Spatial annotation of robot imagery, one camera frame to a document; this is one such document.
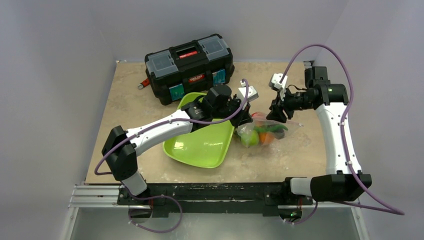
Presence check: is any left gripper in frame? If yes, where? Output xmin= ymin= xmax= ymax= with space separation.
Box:
xmin=212 ymin=94 xmax=253 ymax=129

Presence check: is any red fake food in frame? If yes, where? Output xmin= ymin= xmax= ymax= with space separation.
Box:
xmin=251 ymin=112 xmax=267 ymax=121

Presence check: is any clear zip top bag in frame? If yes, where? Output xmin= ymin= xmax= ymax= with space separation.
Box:
xmin=234 ymin=112 xmax=304 ymax=148

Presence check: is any green fake apple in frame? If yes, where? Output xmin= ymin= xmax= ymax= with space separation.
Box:
xmin=240 ymin=130 xmax=260 ymax=148

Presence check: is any orange fake fruit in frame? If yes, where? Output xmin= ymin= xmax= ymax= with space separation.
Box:
xmin=258 ymin=132 xmax=275 ymax=146

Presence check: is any green plastic tray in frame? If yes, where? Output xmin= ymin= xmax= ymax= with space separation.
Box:
xmin=162 ymin=92 xmax=235 ymax=169

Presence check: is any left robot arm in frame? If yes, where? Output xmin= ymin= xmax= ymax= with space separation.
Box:
xmin=101 ymin=82 xmax=259 ymax=205

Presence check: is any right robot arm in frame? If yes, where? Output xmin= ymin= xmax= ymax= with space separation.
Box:
xmin=266 ymin=66 xmax=372 ymax=204

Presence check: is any black plastic toolbox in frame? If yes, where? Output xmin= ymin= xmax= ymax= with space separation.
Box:
xmin=144 ymin=33 xmax=235 ymax=106

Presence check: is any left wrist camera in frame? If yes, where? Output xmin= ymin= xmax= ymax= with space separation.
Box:
xmin=237 ymin=86 xmax=259 ymax=103

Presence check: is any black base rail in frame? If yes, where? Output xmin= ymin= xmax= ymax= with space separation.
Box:
xmin=117 ymin=182 xmax=313 ymax=219

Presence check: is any red handled tool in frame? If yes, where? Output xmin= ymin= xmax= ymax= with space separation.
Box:
xmin=137 ymin=78 xmax=150 ymax=90

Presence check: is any aluminium frame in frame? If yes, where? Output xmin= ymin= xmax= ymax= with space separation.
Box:
xmin=62 ymin=60 xmax=370 ymax=240

